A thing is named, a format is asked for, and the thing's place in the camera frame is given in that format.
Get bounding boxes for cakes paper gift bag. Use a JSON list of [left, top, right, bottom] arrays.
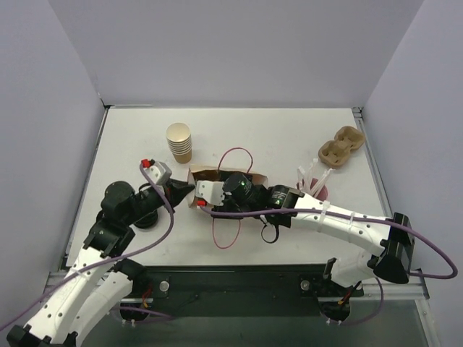
[[186, 146, 269, 250]]

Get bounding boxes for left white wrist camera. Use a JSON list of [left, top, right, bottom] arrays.
[[140, 159, 171, 186]]

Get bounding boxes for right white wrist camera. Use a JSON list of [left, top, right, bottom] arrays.
[[195, 180, 225, 206]]

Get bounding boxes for stack of brown paper cups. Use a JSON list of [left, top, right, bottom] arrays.
[[166, 123, 192, 164]]

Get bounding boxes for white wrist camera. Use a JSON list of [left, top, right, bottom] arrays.
[[140, 159, 171, 186], [195, 180, 225, 206]]

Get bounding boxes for brown pulp cup carrier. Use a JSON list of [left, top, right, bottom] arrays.
[[318, 126, 365, 169]]

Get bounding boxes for pink cup holding straws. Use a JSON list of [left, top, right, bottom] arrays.
[[296, 178, 328, 201]]

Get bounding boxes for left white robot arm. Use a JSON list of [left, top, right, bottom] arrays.
[[7, 179, 195, 346]]

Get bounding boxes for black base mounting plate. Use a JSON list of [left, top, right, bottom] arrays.
[[117, 264, 350, 318]]

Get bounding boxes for stack of black lids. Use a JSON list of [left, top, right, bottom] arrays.
[[134, 211, 158, 230]]

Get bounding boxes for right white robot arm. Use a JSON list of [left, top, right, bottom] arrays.
[[205, 172, 415, 295]]

